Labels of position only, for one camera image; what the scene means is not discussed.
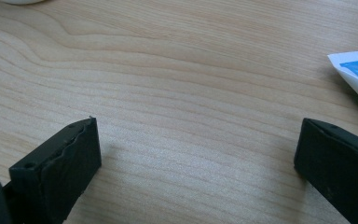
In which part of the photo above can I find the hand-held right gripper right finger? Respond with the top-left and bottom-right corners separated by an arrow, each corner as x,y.
294,118 -> 358,224

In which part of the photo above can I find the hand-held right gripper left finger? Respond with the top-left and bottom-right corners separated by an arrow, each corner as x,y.
2,116 -> 103,224

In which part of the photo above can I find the white round object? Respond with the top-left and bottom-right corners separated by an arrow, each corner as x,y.
0,0 -> 47,6

